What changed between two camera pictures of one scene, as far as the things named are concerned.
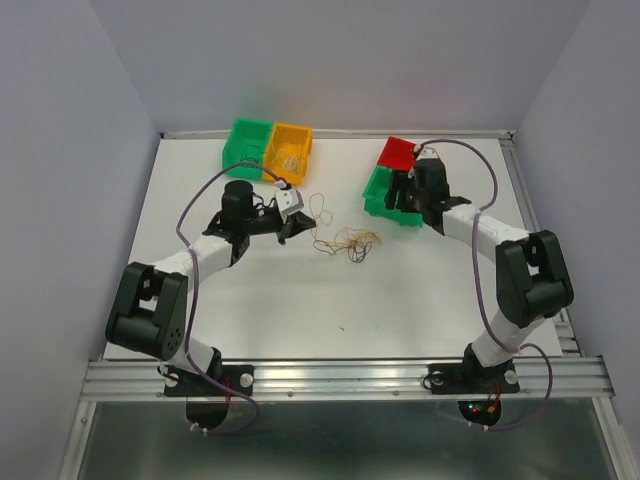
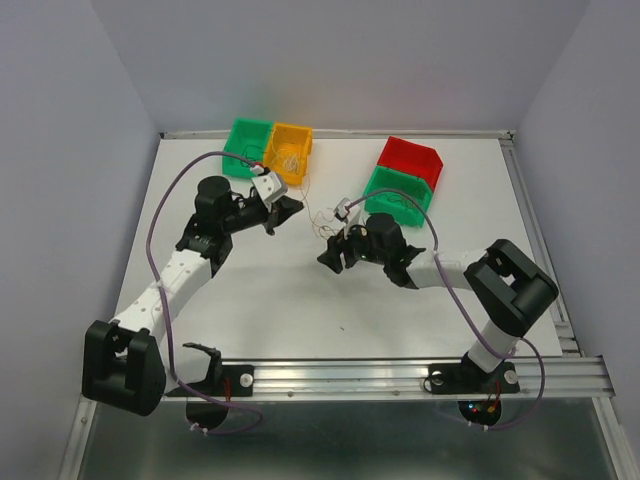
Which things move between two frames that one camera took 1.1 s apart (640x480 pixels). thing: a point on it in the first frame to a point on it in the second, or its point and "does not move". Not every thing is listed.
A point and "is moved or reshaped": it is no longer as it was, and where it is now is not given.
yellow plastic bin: [287, 148] does not move
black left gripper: [296, 223] to [281, 210]
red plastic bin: [397, 155] does not move
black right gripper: [400, 180] to [337, 245]
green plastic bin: [246, 143] does not move
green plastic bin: [375, 198] does not move
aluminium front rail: [566, 378] does not move
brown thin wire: [244, 152] is moved or reshaped
